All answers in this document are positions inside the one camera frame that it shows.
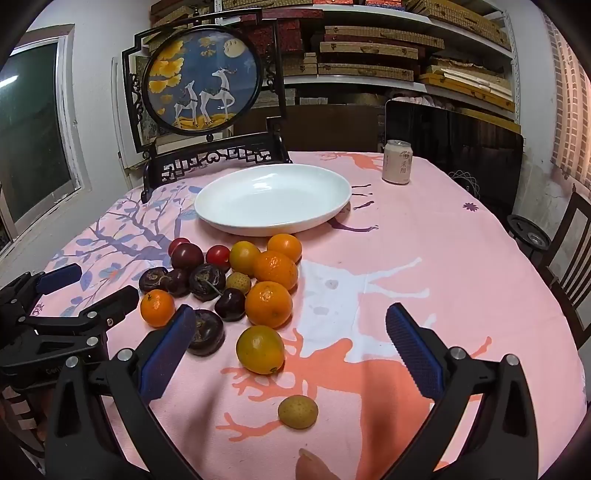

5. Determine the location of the pale drink can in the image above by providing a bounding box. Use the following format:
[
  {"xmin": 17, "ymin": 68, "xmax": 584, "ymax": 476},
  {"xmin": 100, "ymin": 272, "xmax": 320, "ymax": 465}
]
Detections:
[{"xmin": 382, "ymin": 139, "xmax": 413, "ymax": 186}]

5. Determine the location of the person's right hand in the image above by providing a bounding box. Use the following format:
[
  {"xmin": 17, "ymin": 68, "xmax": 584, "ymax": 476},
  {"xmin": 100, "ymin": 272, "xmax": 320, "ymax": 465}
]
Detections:
[{"xmin": 297, "ymin": 448, "xmax": 343, "ymax": 480}]

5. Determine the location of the white metal shelf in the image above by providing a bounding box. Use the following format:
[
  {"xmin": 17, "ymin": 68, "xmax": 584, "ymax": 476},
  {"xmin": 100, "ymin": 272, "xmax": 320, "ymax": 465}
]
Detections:
[{"xmin": 150, "ymin": 0, "xmax": 519, "ymax": 137}]

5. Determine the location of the tan longan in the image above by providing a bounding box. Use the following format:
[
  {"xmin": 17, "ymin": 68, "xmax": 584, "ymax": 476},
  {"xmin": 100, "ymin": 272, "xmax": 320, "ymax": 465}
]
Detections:
[{"xmin": 277, "ymin": 395, "xmax": 319, "ymax": 430}]

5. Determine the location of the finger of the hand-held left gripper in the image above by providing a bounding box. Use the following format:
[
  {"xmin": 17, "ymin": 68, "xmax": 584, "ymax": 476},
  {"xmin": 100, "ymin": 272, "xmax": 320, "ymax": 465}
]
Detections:
[
  {"xmin": 27, "ymin": 285, "xmax": 140, "ymax": 334},
  {"xmin": 0, "ymin": 264, "xmax": 83, "ymax": 320}
]

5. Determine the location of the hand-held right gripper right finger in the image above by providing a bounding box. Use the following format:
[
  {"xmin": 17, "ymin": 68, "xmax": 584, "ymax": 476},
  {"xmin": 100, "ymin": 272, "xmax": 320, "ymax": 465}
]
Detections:
[{"xmin": 385, "ymin": 302, "xmax": 541, "ymax": 480}]

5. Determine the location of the dark cherry with stem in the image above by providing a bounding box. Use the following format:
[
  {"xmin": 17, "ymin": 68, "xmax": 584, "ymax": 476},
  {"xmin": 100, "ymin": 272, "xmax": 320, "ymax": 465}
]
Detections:
[{"xmin": 203, "ymin": 279, "xmax": 246, "ymax": 322}]

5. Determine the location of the dark wooden chair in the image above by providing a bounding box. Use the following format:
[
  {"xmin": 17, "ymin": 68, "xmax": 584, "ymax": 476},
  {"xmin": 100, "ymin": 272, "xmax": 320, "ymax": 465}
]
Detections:
[{"xmin": 538, "ymin": 185, "xmax": 591, "ymax": 352}]

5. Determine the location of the stack of flat woven boxes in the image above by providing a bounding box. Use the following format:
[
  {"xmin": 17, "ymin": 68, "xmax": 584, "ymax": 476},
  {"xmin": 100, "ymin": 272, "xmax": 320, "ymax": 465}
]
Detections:
[{"xmin": 150, "ymin": 0, "xmax": 516, "ymax": 123}]

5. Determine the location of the dark red plum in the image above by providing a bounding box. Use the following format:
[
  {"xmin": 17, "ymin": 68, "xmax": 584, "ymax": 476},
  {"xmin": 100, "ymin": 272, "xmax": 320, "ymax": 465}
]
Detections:
[{"xmin": 171, "ymin": 243, "xmax": 205, "ymax": 272}]

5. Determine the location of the window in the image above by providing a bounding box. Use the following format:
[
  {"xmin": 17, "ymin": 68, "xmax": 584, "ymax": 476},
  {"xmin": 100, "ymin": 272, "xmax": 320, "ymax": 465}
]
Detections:
[{"xmin": 0, "ymin": 25, "xmax": 93, "ymax": 247}]

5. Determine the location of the bumpy yellow lychee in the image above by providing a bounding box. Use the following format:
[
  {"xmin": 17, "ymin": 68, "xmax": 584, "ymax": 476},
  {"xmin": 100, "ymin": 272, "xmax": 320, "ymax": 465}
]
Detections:
[{"xmin": 225, "ymin": 272, "xmax": 252, "ymax": 295}]

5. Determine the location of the round deer screen black stand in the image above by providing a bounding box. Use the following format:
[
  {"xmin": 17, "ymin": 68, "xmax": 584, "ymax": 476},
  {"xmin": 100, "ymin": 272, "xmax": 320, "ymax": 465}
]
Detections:
[{"xmin": 121, "ymin": 11, "xmax": 294, "ymax": 204}]

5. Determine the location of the white oval plate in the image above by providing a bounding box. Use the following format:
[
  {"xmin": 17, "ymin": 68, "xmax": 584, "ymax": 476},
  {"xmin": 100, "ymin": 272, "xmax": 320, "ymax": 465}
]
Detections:
[{"xmin": 194, "ymin": 163, "xmax": 352, "ymax": 237}]

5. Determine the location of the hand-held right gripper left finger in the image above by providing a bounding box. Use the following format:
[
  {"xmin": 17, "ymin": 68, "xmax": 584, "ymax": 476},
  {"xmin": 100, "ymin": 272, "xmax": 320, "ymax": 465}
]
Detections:
[{"xmin": 44, "ymin": 304, "xmax": 199, "ymax": 480}]

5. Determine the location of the dark water chestnut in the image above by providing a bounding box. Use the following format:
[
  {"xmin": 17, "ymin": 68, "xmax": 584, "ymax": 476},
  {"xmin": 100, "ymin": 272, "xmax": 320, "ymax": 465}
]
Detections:
[
  {"xmin": 164, "ymin": 268, "xmax": 191, "ymax": 297},
  {"xmin": 187, "ymin": 308, "xmax": 225, "ymax": 357},
  {"xmin": 188, "ymin": 263, "xmax": 227, "ymax": 302},
  {"xmin": 139, "ymin": 267, "xmax": 169, "ymax": 295}
]

